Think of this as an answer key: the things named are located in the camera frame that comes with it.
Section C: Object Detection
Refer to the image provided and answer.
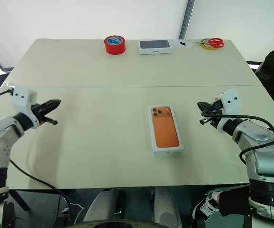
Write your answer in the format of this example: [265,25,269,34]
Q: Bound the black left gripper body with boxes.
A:
[31,104,48,127]

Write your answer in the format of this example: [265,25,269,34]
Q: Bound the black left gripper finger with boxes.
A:
[43,116,59,126]
[40,99,62,114]

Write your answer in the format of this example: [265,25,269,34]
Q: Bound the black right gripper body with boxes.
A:
[209,101,224,127]

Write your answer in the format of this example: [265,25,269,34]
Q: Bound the orange phone box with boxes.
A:
[147,105,184,155]

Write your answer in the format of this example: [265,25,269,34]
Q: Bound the white box with dark phone print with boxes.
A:
[137,39,173,55]

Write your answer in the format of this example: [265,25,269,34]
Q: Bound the yellow tape roll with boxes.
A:
[200,39,220,51]

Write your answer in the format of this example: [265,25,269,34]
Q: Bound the person in dark clothes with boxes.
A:
[255,47,274,115]

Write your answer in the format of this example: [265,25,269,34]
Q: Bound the red tape roll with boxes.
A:
[103,35,126,56]

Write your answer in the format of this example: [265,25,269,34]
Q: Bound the black and white sneaker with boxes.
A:
[192,189,224,221]

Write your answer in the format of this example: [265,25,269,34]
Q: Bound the dark trouser leg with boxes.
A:
[218,186,251,217]

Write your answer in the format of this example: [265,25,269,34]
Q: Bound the black table brace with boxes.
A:
[8,189,31,212]

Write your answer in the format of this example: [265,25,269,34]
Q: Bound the grey metal pole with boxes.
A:
[178,0,196,40]

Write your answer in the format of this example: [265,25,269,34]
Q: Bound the white rounded robot leg shell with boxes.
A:
[153,187,182,228]
[83,189,116,223]

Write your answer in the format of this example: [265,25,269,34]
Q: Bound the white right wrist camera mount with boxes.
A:
[214,88,244,132]

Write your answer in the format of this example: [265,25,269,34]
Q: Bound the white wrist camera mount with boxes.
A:
[214,88,244,132]
[12,86,41,129]

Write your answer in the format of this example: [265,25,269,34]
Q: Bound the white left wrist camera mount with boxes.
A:
[12,86,41,129]

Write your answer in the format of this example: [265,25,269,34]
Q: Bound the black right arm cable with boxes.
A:
[200,108,274,165]

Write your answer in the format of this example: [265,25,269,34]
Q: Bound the black hanging cable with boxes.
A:
[8,159,71,225]

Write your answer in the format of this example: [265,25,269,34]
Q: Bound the red handled scissors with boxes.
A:
[194,38,225,48]

